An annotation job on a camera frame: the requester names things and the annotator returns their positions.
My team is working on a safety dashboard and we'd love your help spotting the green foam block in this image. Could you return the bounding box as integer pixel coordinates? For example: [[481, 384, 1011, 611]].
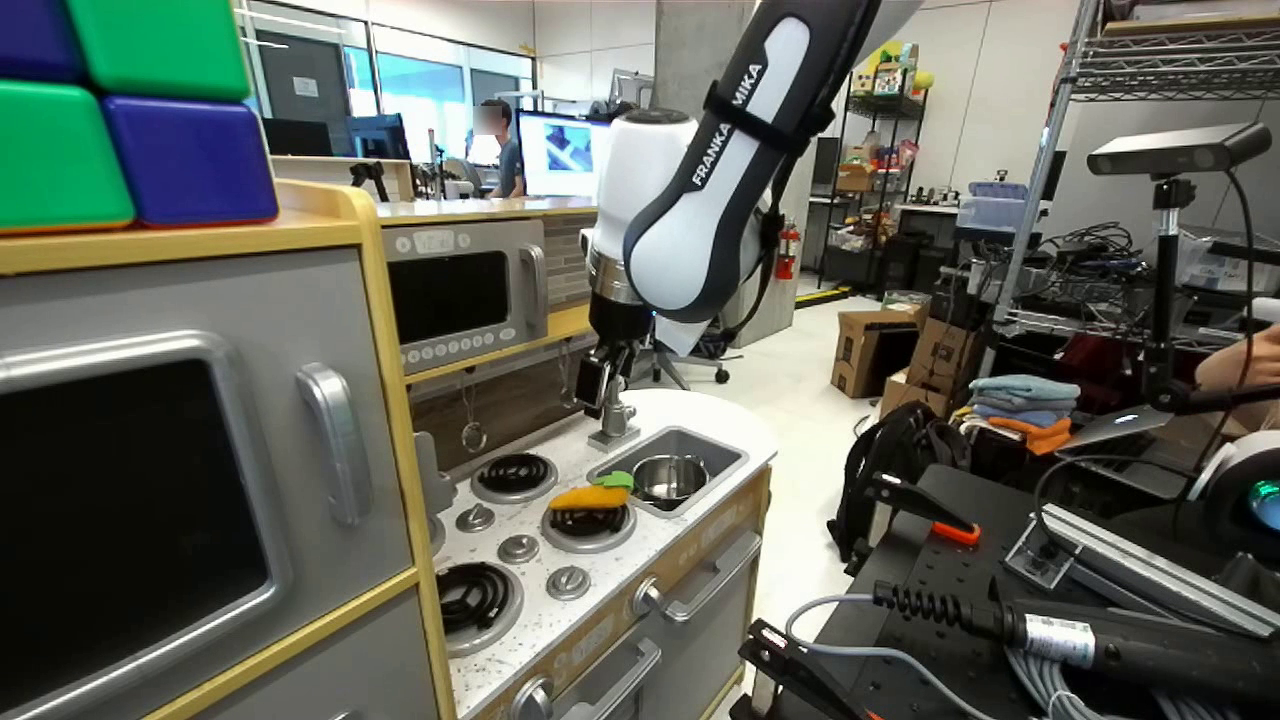
[[0, 77, 139, 240], [62, 0, 257, 105]]

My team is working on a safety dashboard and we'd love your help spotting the black robot cable conduit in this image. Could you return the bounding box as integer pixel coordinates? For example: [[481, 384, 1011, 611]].
[[691, 132, 803, 369]]

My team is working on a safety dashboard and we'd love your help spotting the computer monitor with bright screen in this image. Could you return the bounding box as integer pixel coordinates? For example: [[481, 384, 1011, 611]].
[[515, 106, 617, 204]]

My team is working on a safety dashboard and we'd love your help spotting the black camera stand pole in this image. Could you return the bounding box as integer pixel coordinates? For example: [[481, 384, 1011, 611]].
[[1139, 172, 1199, 411]]

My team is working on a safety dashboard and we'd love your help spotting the person in dark shirt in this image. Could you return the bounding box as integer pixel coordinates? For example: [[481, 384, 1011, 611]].
[[477, 97, 533, 204]]

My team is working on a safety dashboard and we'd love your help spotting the folded blue cloth stack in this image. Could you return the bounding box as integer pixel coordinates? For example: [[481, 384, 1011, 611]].
[[962, 373, 1085, 420]]

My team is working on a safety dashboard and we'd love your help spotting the black handheld tool with cord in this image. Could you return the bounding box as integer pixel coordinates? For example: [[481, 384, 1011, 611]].
[[863, 577, 1280, 710]]

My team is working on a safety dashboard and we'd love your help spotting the yellow and green plush toy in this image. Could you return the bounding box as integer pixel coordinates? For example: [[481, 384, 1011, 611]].
[[547, 464, 641, 521]]

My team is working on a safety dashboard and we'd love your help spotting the silver pot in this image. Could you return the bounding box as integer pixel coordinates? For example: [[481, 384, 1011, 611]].
[[633, 453, 713, 511]]

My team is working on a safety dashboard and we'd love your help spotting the blue grey plastic bin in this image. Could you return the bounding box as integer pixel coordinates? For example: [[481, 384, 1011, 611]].
[[957, 174, 1053, 245]]

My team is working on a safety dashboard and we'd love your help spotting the grey oven door handle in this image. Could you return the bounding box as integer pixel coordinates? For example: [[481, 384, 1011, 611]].
[[511, 637, 672, 720], [633, 532, 764, 624]]

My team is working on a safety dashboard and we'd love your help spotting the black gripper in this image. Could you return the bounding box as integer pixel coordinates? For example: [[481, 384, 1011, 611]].
[[571, 287, 661, 411]]

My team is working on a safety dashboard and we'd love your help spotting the red fire extinguisher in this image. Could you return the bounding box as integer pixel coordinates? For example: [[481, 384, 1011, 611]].
[[771, 219, 806, 287]]

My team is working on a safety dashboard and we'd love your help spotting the dark grey work table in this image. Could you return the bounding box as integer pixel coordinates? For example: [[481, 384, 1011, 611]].
[[723, 457, 1280, 720]]

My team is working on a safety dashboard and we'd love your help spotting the blue foam block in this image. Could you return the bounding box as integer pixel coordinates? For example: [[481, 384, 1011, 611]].
[[100, 92, 283, 231], [0, 0, 87, 86]]

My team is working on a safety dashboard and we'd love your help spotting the grey metal ladder frame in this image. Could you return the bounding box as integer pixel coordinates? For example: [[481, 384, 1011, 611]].
[[990, 0, 1110, 327]]

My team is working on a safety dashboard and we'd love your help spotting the aluminium extrusion with bracket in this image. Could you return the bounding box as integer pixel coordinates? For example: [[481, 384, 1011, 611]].
[[1005, 497, 1280, 643]]

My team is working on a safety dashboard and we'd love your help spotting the orange flat object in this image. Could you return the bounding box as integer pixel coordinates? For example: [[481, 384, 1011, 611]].
[[984, 411, 1076, 458]]

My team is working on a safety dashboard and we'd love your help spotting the grey toy microwave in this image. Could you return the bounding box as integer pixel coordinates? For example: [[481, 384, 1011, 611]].
[[381, 216, 561, 378]]

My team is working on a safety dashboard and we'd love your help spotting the bare forearm of person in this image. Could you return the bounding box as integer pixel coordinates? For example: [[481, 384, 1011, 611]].
[[1190, 323, 1280, 399]]

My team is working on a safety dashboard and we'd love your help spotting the grey coiled cable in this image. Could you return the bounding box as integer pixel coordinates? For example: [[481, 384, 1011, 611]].
[[775, 592, 1205, 720]]

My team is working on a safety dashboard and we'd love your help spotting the grey laptop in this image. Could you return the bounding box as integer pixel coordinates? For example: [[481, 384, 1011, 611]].
[[1057, 399, 1179, 458]]

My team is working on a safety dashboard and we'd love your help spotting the grey cabinet door handle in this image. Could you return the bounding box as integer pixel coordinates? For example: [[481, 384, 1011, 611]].
[[290, 357, 375, 532]]

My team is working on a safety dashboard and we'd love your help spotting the toy kitchen with white countertop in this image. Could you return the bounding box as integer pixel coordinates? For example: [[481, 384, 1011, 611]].
[[0, 174, 781, 720]]

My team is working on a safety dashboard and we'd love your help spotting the grey toy sink basin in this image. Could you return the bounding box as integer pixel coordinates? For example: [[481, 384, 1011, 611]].
[[585, 425, 743, 521]]

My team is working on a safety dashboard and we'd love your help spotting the black coil stove burner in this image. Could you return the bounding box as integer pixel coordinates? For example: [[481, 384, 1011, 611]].
[[535, 490, 641, 555], [467, 446, 562, 506], [432, 555, 529, 661]]

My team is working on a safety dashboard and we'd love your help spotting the black stereo camera bar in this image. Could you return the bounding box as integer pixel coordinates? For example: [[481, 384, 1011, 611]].
[[1085, 120, 1274, 180]]

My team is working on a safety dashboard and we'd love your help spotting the dark computer monitor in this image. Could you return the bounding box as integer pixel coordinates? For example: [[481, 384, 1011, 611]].
[[348, 110, 414, 165]]

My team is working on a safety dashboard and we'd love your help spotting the silver toy faucet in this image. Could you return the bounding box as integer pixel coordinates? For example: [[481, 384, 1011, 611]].
[[587, 378, 643, 453]]

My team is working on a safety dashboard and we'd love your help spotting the white ring with teal centre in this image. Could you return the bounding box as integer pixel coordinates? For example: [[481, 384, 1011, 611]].
[[1184, 426, 1280, 568]]

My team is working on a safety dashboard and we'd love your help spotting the cluttered workbench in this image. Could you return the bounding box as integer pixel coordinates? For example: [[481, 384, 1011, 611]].
[[990, 216, 1280, 352]]

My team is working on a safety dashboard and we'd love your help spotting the brown cardboard box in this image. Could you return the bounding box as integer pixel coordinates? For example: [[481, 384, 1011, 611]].
[[874, 369, 959, 425], [908, 315, 988, 399]]

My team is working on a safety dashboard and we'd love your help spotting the metal storage shelf with items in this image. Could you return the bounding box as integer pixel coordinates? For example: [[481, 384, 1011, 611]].
[[821, 36, 940, 291]]

